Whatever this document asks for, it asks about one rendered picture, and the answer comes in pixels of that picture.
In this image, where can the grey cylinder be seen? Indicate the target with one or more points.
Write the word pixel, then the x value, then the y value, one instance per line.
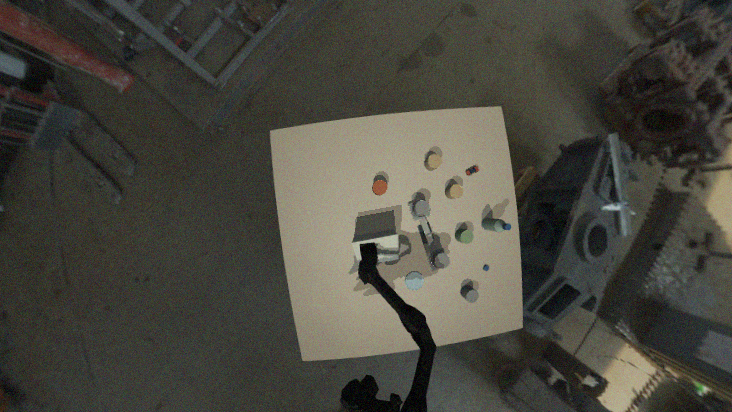
pixel 469 293
pixel 421 208
pixel 440 260

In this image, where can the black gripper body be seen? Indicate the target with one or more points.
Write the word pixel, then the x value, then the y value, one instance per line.
pixel 370 386

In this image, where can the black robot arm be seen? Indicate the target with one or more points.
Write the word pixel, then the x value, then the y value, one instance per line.
pixel 354 395

